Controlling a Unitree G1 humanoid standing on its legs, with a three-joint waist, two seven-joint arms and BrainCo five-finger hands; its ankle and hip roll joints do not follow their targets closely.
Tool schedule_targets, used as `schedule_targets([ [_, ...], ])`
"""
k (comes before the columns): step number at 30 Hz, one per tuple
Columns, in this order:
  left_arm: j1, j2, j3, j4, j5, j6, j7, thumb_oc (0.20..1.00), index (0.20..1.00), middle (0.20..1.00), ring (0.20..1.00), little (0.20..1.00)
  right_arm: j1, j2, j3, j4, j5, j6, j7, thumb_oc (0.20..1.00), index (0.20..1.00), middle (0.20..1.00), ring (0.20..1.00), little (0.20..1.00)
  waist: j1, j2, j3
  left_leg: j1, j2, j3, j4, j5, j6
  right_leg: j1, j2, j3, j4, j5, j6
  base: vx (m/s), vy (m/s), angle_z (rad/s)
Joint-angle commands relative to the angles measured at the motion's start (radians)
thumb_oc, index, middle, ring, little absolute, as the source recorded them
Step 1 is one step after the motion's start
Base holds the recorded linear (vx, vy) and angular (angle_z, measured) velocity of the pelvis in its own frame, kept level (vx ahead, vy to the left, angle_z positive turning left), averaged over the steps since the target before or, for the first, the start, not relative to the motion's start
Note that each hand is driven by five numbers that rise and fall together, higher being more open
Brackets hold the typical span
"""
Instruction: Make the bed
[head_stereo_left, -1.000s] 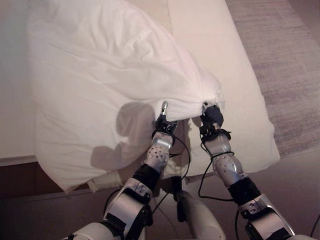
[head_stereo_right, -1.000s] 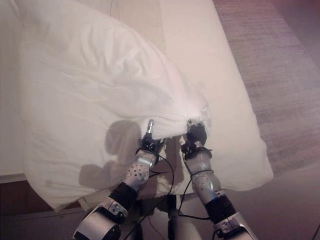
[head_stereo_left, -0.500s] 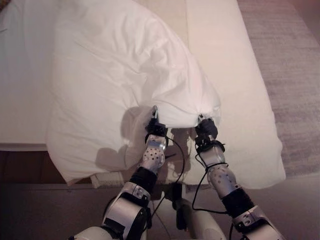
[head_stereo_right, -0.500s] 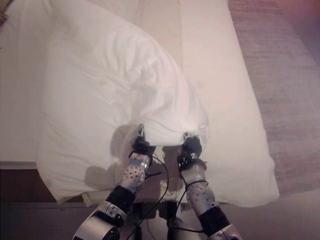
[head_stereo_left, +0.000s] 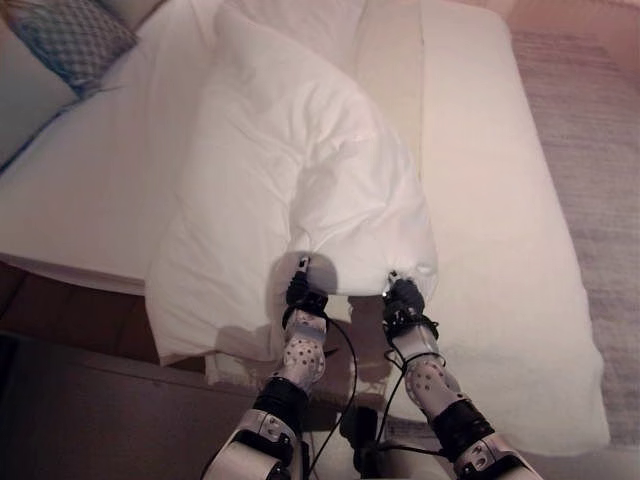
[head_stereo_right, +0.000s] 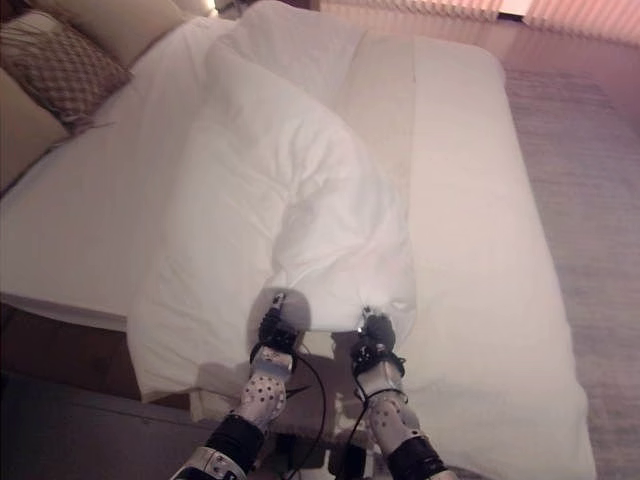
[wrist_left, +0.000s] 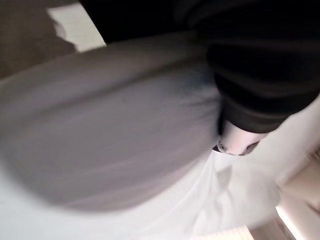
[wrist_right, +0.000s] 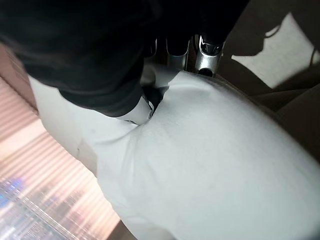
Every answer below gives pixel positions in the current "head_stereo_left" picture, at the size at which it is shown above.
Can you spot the white pillow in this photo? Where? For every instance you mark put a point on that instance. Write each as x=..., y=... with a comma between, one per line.
x=25, y=95

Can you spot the brown wooden bed frame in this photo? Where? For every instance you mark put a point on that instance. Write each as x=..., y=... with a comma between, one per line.
x=75, y=320

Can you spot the white duvet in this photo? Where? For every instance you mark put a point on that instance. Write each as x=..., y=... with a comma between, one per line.
x=280, y=190

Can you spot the robot left arm silver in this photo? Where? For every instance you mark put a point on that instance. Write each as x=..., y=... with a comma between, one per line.
x=285, y=390

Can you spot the grey patterned cushion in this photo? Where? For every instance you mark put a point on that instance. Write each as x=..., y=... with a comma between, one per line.
x=75, y=40

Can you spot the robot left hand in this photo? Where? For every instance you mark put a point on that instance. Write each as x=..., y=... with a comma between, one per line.
x=299, y=286

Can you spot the robot dark torso part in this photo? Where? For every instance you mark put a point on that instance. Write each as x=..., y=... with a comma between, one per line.
x=364, y=440

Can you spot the robot right arm silver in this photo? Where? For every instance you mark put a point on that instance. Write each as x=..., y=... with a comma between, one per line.
x=440, y=395

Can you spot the white mattress with sheet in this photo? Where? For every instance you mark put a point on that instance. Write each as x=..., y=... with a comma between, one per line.
x=500, y=210

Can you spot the grey woven rug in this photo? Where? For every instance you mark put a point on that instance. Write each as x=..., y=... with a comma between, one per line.
x=585, y=165

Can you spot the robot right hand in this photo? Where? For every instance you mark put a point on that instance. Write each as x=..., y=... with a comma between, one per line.
x=405, y=296

